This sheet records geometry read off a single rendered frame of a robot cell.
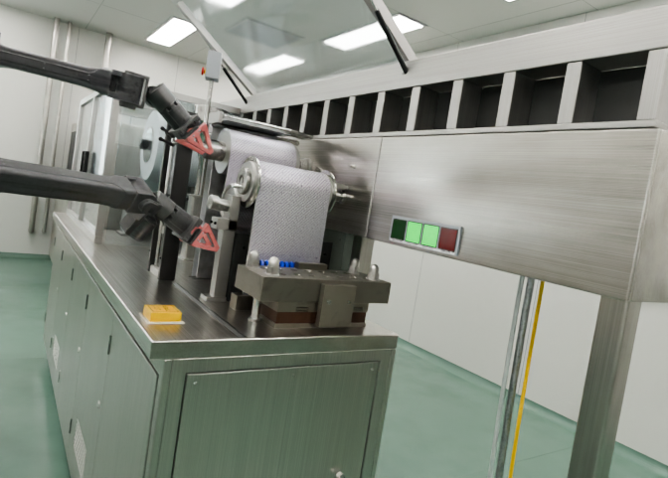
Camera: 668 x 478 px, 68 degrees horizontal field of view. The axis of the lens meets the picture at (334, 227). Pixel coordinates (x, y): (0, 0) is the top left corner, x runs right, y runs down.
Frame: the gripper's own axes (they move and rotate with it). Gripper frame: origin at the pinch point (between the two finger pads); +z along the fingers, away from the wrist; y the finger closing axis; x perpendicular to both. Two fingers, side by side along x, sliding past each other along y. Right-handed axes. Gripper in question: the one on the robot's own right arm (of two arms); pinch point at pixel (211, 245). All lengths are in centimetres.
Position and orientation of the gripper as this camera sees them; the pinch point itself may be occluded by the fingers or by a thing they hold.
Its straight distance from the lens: 134.8
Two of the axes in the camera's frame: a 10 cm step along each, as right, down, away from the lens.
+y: 5.6, 1.2, -8.2
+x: 5.5, -7.9, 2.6
